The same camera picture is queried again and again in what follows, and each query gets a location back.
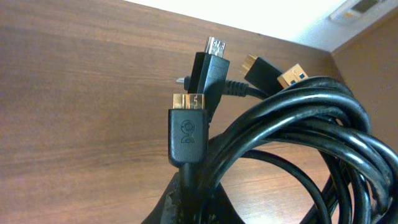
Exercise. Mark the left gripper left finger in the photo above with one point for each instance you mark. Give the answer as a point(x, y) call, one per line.
point(179, 202)

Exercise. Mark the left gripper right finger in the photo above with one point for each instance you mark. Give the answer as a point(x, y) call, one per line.
point(219, 209)

